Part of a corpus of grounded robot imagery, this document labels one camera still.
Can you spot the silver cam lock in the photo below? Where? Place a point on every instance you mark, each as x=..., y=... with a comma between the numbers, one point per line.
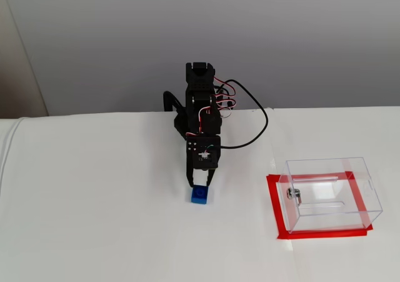
x=292, y=194

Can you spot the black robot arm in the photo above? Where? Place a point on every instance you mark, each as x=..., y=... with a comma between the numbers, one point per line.
x=201, y=107

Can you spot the black table clamp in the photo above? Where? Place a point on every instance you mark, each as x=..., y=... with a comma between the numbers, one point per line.
x=168, y=96

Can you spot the red base plate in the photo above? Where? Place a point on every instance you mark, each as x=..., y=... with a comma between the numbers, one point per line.
x=273, y=200

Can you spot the blue lego brick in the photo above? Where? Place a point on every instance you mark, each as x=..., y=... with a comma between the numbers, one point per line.
x=200, y=196

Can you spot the transparent acrylic box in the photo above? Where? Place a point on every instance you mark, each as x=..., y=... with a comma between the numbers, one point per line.
x=331, y=213

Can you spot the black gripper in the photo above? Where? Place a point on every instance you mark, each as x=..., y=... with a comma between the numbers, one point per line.
x=191, y=176

